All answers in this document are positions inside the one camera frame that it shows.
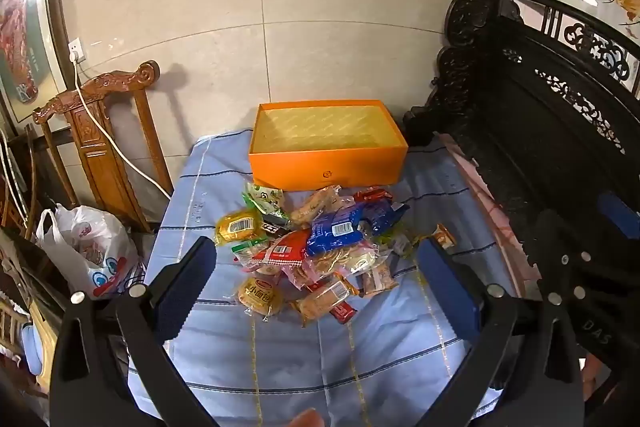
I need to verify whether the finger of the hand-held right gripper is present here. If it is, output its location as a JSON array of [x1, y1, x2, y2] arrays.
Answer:
[[535, 208, 608, 308], [595, 191, 640, 288]]

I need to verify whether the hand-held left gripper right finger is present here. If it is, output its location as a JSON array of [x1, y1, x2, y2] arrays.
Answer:
[[415, 237, 586, 427]]

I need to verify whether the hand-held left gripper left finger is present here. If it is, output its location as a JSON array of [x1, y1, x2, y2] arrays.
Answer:
[[47, 235, 218, 427]]

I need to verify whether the pile of snack packets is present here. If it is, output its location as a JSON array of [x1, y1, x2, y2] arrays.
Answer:
[[214, 182, 458, 327]]

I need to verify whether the orange cardboard box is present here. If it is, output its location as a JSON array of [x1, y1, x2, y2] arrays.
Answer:
[[247, 99, 410, 191]]

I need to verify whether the person's left hand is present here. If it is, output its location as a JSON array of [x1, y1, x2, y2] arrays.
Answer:
[[291, 408, 325, 427]]

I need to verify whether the pink cloth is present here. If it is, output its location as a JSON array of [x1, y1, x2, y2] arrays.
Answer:
[[440, 134, 543, 303]]

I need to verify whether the white plastic bag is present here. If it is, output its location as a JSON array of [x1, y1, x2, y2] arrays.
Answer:
[[36, 203, 146, 300]]

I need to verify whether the dark carved wooden furniture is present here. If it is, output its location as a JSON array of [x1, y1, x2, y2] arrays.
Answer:
[[402, 0, 640, 308]]

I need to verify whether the blue checked tablecloth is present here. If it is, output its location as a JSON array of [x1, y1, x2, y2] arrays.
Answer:
[[125, 129, 511, 427]]

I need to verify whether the carved wooden chair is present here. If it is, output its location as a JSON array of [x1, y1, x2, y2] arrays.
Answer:
[[32, 60, 176, 235]]

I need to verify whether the blue cloth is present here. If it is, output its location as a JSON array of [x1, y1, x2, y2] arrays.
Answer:
[[20, 322, 51, 380]]

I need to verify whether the white slatted object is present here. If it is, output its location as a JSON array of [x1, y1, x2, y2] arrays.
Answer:
[[0, 127, 28, 228]]

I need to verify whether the framed red poster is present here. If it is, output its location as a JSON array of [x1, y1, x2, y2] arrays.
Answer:
[[0, 0, 71, 122]]

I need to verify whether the white power cable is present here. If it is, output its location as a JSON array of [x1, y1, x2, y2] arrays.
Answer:
[[72, 57, 173, 200]]

